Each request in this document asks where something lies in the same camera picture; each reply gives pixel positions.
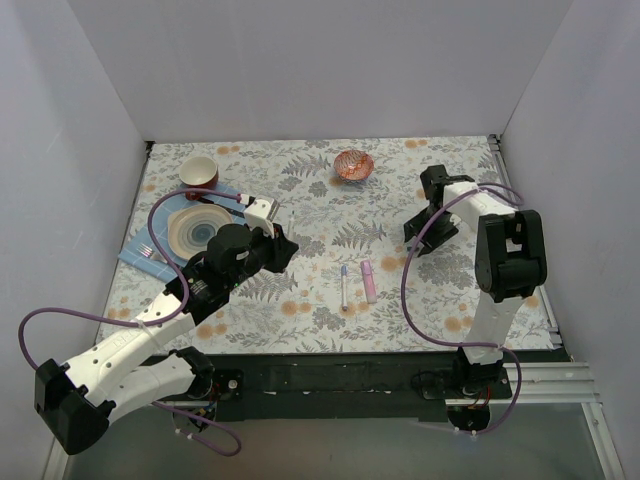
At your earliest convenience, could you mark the white pen with green tip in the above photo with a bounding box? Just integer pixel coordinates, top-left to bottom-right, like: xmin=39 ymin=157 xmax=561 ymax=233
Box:
xmin=286 ymin=210 xmax=295 ymax=238

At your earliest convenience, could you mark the pink highlighter pen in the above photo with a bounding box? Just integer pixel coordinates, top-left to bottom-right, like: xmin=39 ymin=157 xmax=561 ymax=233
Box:
xmin=360 ymin=260 xmax=377 ymax=304

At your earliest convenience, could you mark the white pen with blue tip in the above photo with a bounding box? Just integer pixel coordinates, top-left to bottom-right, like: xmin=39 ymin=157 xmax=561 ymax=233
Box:
xmin=340 ymin=275 xmax=349 ymax=311

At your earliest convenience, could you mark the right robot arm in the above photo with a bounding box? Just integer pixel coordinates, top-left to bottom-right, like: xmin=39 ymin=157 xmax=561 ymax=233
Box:
xmin=403 ymin=165 xmax=547 ymax=398

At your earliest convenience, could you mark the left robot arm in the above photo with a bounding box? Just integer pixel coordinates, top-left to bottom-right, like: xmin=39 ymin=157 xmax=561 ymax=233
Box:
xmin=34 ymin=223 xmax=299 ymax=455

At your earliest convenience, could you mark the floral tablecloth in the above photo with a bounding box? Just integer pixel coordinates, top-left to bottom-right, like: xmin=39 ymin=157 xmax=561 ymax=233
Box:
xmin=97 ymin=135 xmax=560 ymax=355

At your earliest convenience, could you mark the orange patterned bowl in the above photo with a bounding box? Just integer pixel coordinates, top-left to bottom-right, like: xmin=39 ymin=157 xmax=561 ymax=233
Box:
xmin=334 ymin=150 xmax=374 ymax=182

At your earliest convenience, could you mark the beige plate with blue rings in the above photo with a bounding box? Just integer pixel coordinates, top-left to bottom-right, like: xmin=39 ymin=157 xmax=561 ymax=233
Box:
xmin=167 ymin=204 xmax=233 ymax=260

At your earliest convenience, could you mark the red ceramic mug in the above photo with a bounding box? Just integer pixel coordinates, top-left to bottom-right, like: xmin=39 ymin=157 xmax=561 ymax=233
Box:
xmin=179 ymin=156 xmax=219 ymax=189

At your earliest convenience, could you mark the blue checked cloth napkin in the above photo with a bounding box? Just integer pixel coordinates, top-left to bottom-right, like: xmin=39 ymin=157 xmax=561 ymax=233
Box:
xmin=118 ymin=195 xmax=244 ymax=282

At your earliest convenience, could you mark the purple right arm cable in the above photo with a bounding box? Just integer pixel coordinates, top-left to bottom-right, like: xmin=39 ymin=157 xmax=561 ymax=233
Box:
xmin=402 ymin=182 xmax=525 ymax=435

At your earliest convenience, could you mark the black handled fork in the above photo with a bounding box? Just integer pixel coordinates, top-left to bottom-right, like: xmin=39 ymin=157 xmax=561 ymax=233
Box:
xmin=136 ymin=244 xmax=167 ymax=264

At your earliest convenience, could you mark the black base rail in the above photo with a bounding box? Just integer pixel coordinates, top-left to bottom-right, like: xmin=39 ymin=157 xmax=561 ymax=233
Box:
xmin=89 ymin=349 xmax=571 ymax=424

